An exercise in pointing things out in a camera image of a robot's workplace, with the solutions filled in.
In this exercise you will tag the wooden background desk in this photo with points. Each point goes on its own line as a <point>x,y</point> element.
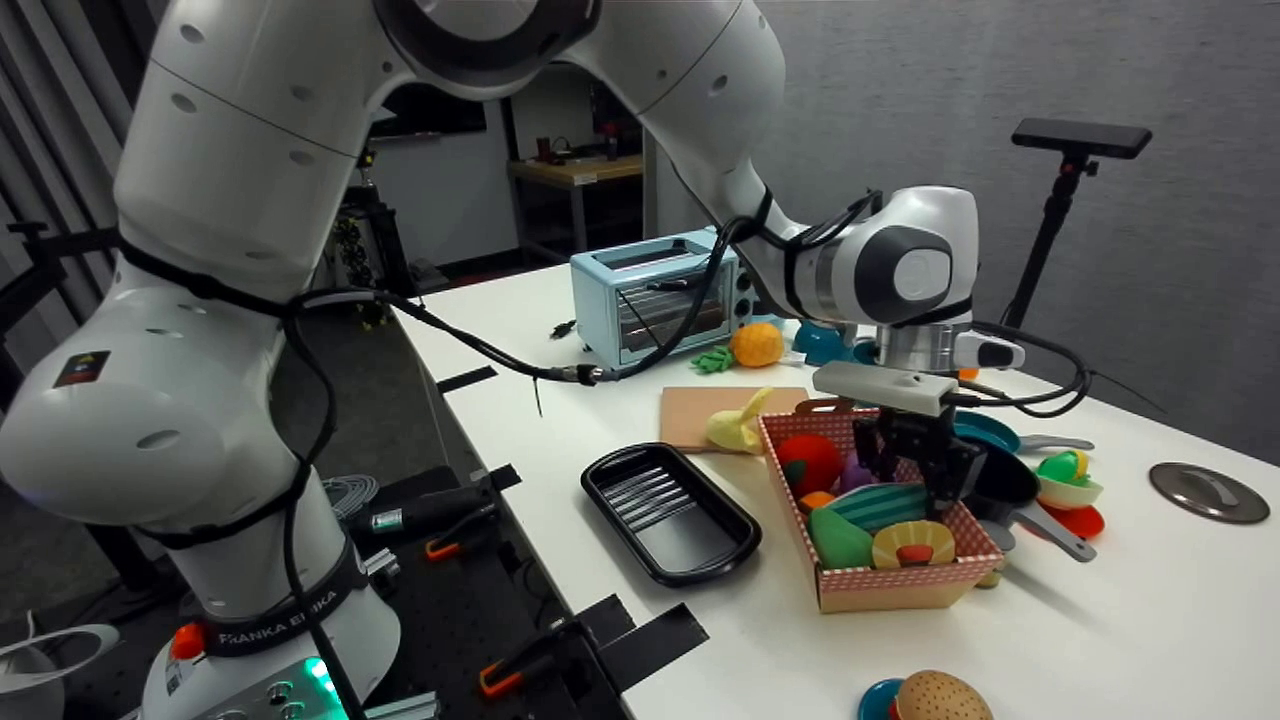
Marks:
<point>580,175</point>

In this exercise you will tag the small red-orange plushie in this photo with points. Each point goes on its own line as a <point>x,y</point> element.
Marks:
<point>816,503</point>

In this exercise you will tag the black side platform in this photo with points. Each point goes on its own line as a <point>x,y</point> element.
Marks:
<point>440,624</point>

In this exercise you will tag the blue plate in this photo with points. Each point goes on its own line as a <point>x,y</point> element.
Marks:
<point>876,700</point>

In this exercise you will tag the wooden cutting board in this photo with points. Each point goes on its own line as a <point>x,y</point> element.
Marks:
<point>684,417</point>

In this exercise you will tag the black camera tripod stand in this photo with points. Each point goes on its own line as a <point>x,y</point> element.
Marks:
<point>1054,212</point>

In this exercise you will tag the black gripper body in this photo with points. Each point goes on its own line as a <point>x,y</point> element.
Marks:
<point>923,436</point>

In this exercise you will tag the red tomato plushie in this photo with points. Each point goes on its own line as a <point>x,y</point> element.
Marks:
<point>808,463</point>

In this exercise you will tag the hamburger plushie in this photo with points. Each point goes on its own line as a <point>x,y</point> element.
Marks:
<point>945,698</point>

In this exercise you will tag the watermelon slice plushie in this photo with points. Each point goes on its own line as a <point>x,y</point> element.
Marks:
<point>883,506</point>

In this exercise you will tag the teal pan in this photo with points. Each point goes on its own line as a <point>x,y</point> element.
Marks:
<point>986,431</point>

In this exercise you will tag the yellow fruit half plushie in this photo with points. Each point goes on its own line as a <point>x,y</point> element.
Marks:
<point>913,545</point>

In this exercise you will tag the black tape strip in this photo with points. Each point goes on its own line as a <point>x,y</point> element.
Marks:
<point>464,379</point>

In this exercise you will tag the orange emergency stop button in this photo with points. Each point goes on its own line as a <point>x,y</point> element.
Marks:
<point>190,642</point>

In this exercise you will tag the grey wrist camera bar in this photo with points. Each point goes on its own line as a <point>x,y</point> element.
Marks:
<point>887,387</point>

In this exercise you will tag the silver round table grommet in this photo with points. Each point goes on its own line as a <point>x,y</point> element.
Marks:
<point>1204,492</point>

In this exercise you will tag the yellow banana plushie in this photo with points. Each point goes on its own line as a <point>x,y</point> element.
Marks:
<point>738,424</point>

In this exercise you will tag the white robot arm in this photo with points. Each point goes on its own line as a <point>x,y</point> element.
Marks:
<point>241,161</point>

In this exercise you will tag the red plate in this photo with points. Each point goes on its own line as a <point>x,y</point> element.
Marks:
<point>1079,522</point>

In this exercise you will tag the light blue toaster oven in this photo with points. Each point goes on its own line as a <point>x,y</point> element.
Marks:
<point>654,303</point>

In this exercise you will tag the green and yellow toy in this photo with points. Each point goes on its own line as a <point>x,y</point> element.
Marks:
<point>1066,473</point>

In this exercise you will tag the small green toy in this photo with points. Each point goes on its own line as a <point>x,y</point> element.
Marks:
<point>713,360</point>

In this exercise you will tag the teal toy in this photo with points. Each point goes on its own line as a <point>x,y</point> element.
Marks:
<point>825,344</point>

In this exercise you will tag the black plastic tray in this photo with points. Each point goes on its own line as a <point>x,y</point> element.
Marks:
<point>666,513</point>

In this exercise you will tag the purple plushie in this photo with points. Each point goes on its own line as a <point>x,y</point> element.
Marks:
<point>857,473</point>

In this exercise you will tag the red checkered cardboard box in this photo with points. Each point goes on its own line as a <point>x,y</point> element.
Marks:
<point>904,587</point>

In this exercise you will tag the orange round plushie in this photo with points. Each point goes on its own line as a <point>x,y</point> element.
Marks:
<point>758,344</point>

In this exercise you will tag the green pear plushie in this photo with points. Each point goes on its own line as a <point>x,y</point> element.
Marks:
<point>839,540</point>

